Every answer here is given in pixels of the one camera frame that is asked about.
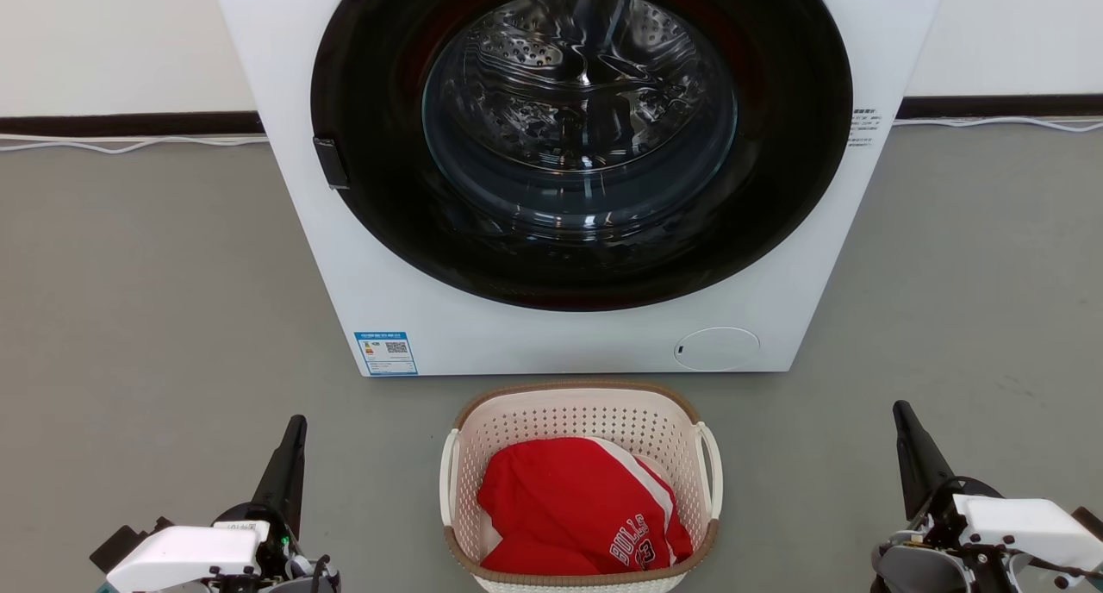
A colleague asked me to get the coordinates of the red Bulls jersey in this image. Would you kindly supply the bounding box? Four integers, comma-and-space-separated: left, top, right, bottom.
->
477, 436, 695, 577

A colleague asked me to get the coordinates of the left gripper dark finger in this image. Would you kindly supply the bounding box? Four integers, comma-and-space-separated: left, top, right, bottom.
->
252, 415, 308, 538

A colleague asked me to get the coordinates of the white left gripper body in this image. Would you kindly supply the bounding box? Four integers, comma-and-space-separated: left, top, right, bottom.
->
105, 502, 342, 593

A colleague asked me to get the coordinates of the white perforated laundry basket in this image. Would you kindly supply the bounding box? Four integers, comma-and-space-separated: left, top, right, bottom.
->
439, 381, 724, 593

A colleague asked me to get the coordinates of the black door handle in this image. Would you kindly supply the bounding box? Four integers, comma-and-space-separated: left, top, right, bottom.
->
313, 136, 350, 190

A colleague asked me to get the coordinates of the small text sticker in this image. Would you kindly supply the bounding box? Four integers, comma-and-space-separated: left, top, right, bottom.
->
849, 106, 884, 150

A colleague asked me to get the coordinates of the steel washer drum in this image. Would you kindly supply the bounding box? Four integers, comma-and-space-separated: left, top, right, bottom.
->
422, 0, 738, 232

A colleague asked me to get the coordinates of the blue energy label sticker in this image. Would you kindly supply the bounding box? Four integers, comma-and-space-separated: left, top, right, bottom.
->
354, 331, 419, 377

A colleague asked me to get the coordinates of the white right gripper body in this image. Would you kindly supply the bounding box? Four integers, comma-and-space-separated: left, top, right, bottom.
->
870, 477, 1103, 593

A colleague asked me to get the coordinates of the dark baseboard strip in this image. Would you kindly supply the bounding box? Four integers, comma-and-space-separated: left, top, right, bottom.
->
0, 110, 265, 139
896, 95, 1103, 120

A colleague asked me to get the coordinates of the black round washer door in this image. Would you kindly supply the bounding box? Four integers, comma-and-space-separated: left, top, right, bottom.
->
310, 0, 854, 312

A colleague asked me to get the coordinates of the white floor cable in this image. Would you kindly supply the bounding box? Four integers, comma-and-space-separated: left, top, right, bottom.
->
0, 132, 270, 154
894, 115, 1103, 134

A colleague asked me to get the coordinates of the round white filter cover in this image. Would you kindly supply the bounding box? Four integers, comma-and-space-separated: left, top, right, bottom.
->
674, 327, 761, 371

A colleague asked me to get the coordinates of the white front-load washing machine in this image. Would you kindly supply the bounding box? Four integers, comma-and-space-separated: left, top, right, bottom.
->
209, 0, 950, 377

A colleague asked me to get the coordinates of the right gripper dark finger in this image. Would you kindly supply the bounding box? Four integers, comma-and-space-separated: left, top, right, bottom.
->
892, 401, 957, 522

